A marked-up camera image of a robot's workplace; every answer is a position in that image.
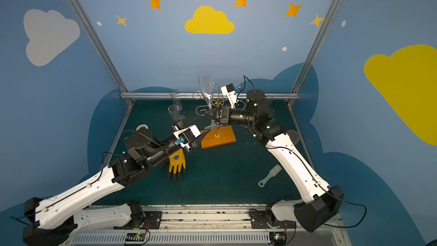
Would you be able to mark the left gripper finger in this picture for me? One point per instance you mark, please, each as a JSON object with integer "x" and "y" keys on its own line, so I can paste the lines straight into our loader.
{"x": 199, "y": 136}
{"x": 187, "y": 124}

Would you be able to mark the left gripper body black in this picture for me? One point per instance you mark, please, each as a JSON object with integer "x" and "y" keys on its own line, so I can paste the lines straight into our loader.
{"x": 179, "y": 127}

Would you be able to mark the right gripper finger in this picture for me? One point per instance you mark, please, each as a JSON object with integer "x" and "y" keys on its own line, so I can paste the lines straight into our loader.
{"x": 213, "y": 113}
{"x": 213, "y": 125}

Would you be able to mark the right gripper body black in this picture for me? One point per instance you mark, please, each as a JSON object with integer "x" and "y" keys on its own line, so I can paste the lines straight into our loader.
{"x": 222, "y": 114}

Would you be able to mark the clear flute glass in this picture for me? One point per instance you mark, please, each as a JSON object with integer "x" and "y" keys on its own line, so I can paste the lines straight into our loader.
{"x": 206, "y": 86}
{"x": 174, "y": 112}
{"x": 175, "y": 97}
{"x": 271, "y": 111}

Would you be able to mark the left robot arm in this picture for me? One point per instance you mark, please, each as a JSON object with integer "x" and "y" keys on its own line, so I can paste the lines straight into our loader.
{"x": 54, "y": 220}

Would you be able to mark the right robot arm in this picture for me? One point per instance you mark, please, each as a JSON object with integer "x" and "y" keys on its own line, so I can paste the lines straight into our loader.
{"x": 320, "y": 201}

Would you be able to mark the yellow black work glove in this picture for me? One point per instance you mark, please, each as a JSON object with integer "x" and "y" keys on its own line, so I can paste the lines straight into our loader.
{"x": 177, "y": 165}

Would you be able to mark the white tape roll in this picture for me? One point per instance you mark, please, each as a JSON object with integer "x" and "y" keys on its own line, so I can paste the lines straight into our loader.
{"x": 141, "y": 127}

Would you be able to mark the translucent brown plastic cup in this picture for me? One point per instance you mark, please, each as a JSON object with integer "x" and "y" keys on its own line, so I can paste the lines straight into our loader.
{"x": 294, "y": 136}

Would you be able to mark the white plastic brush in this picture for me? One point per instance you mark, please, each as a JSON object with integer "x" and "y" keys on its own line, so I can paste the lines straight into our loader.
{"x": 272, "y": 173}

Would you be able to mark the left controller board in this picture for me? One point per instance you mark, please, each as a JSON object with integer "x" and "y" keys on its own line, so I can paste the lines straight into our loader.
{"x": 135, "y": 238}

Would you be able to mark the controller board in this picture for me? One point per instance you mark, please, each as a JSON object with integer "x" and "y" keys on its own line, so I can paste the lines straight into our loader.
{"x": 277, "y": 239}
{"x": 135, "y": 238}

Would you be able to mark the right controller board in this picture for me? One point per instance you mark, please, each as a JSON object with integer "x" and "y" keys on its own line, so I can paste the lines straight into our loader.
{"x": 277, "y": 239}

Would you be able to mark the gold wire glass rack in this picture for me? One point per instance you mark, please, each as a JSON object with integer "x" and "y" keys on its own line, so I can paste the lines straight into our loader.
{"x": 220, "y": 136}

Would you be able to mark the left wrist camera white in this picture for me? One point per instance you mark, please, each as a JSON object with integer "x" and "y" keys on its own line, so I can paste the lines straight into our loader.
{"x": 186, "y": 137}

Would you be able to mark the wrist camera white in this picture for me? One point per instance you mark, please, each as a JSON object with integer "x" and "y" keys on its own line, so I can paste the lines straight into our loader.
{"x": 186, "y": 137}
{"x": 229, "y": 92}

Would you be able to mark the horizontal aluminium frame bar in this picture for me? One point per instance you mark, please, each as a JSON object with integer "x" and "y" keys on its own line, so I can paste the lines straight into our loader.
{"x": 195, "y": 96}

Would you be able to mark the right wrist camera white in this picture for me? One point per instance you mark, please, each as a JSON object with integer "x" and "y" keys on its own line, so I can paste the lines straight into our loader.
{"x": 229, "y": 92}

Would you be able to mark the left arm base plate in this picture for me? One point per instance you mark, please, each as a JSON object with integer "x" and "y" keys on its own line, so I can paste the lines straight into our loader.
{"x": 150, "y": 220}

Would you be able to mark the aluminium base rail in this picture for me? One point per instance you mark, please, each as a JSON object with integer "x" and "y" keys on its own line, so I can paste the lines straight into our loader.
{"x": 208, "y": 225}

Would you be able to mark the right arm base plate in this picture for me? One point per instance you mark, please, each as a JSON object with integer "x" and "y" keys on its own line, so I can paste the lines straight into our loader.
{"x": 261, "y": 219}

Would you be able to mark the left aluminium frame post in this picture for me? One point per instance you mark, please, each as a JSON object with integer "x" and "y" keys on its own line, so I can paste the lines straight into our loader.
{"x": 91, "y": 32}

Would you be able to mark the aluminium frame post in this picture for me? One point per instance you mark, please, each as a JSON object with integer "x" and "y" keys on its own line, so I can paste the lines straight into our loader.
{"x": 91, "y": 32}
{"x": 322, "y": 32}

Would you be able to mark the right aluminium frame post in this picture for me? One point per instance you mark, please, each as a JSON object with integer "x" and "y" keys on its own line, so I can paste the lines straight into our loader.
{"x": 322, "y": 32}

